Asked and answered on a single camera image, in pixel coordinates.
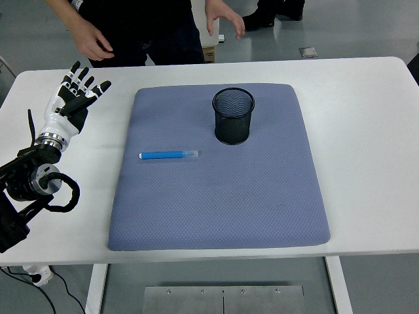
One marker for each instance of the person's right hand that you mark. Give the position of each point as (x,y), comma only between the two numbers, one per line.
(90,42)

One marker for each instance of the person's left hand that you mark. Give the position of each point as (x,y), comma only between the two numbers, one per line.
(222,14)

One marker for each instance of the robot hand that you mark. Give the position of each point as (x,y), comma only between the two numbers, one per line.
(54,122)

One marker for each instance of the blue marker with clear cap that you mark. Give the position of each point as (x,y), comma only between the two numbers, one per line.
(163,155)

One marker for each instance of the person's right forearm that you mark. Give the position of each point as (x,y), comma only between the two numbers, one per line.
(63,13)

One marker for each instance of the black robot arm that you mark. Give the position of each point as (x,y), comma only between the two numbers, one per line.
(19,186)

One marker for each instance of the black mesh pen holder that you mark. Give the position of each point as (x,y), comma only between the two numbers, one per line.
(232,131)

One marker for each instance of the person's black shoes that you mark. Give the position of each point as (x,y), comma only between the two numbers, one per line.
(262,16)

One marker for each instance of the brown cardboard box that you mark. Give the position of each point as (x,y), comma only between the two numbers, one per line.
(209,55)

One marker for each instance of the person in dark clothes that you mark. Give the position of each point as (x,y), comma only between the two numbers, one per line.
(157,32)

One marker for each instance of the grey floor socket plate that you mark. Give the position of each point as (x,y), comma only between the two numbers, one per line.
(308,52)

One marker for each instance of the white power strip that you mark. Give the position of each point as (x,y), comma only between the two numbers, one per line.
(39,274)

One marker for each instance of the white table leg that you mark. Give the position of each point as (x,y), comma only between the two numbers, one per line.
(95,288)
(338,288)

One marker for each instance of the blue-grey textured mat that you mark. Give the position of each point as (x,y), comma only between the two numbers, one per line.
(212,202)

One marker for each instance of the dark furniture piece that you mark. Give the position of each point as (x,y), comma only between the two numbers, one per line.
(414,68)

